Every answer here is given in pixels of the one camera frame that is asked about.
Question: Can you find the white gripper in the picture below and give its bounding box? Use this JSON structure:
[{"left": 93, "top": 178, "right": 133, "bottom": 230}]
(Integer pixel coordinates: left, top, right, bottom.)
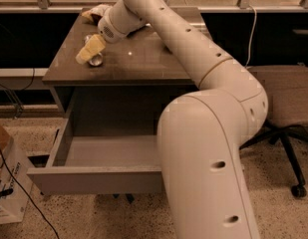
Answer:
[{"left": 76, "top": 8, "right": 125, "bottom": 64}]

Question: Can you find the silver redbull can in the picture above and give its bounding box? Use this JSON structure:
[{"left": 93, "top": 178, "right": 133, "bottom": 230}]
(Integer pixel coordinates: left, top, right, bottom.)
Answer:
[{"left": 84, "top": 35, "right": 103, "bottom": 67}]

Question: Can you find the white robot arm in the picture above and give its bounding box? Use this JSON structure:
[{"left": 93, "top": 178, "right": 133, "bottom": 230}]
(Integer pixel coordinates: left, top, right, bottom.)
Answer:
[{"left": 76, "top": 0, "right": 268, "bottom": 239}]

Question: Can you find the grey drawer cabinet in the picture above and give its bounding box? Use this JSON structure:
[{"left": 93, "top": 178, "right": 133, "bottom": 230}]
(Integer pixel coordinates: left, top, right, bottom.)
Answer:
[{"left": 43, "top": 16, "right": 192, "bottom": 112}]

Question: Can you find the open grey top drawer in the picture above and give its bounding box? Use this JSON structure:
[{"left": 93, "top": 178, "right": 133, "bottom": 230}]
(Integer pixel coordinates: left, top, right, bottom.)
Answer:
[{"left": 28, "top": 94, "right": 162, "bottom": 195}]

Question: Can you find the chip bag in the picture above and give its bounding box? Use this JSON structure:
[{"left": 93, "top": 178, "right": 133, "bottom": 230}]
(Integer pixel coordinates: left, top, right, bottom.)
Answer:
[{"left": 82, "top": 4, "right": 111, "bottom": 24}]

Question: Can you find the white cardboard box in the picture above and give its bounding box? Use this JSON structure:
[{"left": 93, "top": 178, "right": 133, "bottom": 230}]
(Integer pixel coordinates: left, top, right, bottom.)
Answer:
[{"left": 0, "top": 138, "right": 33, "bottom": 224}]

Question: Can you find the grey office chair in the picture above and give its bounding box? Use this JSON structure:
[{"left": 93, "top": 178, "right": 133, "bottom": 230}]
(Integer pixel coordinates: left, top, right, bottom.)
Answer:
[{"left": 241, "top": 65, "right": 308, "bottom": 198}]

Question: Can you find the black cable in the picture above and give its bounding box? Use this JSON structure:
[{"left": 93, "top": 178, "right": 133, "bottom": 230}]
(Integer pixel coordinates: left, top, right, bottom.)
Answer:
[{"left": 0, "top": 138, "right": 61, "bottom": 239}]

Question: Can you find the white cable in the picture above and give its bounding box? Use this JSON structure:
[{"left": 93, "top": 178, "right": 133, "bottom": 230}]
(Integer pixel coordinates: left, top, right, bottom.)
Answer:
[{"left": 244, "top": 5, "right": 257, "bottom": 68}]

